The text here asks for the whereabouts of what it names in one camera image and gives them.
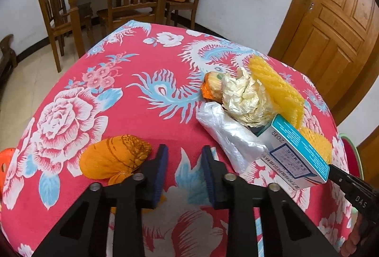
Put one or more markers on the red bin with green rim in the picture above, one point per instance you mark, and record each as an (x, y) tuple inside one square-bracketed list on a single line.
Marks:
[(348, 141)]

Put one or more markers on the wooden door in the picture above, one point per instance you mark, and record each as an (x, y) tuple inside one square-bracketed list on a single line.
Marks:
[(331, 23)]

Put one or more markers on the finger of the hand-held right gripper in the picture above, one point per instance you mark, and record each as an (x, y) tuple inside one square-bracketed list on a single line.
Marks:
[(343, 178)]

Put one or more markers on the dark wooden furniture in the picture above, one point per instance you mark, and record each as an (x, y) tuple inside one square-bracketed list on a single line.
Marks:
[(7, 52)]

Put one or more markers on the large yellow foam net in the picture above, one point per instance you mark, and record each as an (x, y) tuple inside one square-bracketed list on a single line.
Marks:
[(281, 91)]

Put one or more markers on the orange snack packet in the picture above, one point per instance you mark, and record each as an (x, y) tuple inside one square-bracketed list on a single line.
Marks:
[(211, 86)]

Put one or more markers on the red floral printed tablecloth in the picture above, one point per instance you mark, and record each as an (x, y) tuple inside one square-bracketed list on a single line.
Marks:
[(118, 67)]

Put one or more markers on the cream paper ball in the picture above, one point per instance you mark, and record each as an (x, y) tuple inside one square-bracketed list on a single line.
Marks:
[(248, 100)]

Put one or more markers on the orange crumpled cloth bag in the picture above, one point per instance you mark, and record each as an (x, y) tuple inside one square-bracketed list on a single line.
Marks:
[(112, 156)]

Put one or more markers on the person's right hand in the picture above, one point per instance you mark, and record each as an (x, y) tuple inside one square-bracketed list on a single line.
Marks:
[(355, 233)]

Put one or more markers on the teal white medicine box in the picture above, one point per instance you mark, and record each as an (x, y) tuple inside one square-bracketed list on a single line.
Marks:
[(296, 156)]

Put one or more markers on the small yellow foam net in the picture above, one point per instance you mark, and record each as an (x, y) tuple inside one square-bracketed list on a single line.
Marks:
[(318, 141)]

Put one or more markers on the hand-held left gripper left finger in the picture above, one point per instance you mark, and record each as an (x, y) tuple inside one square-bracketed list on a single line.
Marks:
[(161, 174)]

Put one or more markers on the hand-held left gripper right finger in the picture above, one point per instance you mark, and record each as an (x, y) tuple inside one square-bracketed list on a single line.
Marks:
[(208, 177)]

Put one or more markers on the orange plastic object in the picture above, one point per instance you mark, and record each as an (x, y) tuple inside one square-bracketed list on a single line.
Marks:
[(5, 162)]

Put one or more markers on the clear plastic bag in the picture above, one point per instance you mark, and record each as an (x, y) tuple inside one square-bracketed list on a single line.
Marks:
[(228, 135)]

